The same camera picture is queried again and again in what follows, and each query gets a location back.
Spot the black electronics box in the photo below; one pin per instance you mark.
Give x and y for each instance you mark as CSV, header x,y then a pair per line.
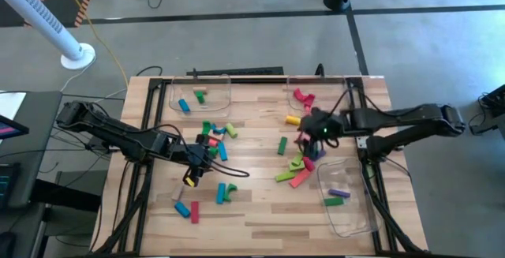
x,y
495,100

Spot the long lime green block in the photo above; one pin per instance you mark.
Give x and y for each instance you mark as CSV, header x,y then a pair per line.
x,y
285,176

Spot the white paper sheet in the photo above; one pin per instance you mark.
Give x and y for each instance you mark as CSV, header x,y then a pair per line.
x,y
10,106

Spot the lime green wooden cylinder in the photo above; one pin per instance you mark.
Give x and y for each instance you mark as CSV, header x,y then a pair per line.
x,y
231,130

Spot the small red wooden block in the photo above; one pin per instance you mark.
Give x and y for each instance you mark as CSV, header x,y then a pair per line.
x,y
213,142

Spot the long red-orange wooden block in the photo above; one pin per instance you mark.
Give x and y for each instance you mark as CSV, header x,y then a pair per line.
x,y
300,178

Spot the blue wooden cylinder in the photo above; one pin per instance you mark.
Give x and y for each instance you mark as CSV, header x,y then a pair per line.
x,y
182,209
184,105

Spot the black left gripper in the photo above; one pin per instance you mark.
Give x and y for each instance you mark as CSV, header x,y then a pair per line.
x,y
197,156

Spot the black console with cyan lights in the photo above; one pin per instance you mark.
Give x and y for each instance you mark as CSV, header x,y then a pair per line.
x,y
8,187

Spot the silver mounting plate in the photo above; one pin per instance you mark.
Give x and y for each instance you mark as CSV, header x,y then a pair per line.
x,y
362,142

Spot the orange-red wooden block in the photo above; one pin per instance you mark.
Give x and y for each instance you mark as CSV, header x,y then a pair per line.
x,y
303,137

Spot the red wooden cylinder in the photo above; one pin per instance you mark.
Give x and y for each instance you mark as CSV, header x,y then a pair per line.
x,y
309,164

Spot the lime green wooden block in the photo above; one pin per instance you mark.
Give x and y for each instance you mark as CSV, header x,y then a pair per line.
x,y
296,167

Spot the white tower fan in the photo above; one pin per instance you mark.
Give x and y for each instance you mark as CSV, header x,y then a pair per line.
x,y
39,17

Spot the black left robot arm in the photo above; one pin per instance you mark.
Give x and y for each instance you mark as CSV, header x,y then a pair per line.
x,y
118,135

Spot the small yellow wooden block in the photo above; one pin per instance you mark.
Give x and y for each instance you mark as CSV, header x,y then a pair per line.
x,y
190,181

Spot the black power strip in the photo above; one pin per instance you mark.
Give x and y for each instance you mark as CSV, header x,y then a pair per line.
x,y
236,71

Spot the red arch block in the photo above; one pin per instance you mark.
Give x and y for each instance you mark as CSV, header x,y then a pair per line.
x,y
298,93
309,100

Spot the long red wooden block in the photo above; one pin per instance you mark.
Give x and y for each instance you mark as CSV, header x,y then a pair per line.
x,y
195,212

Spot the black loop-shaped bracket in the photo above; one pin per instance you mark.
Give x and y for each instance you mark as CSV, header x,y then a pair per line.
x,y
319,66

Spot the natural wood block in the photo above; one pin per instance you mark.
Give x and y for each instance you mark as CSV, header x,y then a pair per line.
x,y
200,89
178,192

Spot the long blue wooden block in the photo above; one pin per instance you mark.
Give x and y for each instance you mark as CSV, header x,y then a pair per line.
x,y
223,151

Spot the clear plastic bin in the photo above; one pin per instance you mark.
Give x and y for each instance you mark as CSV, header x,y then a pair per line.
x,y
331,88
351,218
215,106

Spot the tablet with pink screen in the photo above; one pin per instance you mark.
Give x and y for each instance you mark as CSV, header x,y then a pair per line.
x,y
10,128

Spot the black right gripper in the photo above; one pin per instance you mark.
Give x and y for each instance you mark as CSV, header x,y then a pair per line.
x,y
321,126

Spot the yellow wooden cylinder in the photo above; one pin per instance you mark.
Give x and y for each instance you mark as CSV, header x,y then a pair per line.
x,y
292,120

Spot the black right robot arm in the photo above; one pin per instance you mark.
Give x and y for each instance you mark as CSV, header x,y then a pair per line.
x,y
394,114

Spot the dark grey side desk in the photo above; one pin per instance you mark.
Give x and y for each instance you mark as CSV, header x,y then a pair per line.
x,y
39,131

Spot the long green wooden block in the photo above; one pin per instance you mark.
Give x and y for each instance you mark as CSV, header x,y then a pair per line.
x,y
282,146
213,152

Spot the small lime green block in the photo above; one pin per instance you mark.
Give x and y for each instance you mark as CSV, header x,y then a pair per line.
x,y
297,159

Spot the small blue arch block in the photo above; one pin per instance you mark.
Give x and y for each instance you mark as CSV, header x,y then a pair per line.
x,y
214,128

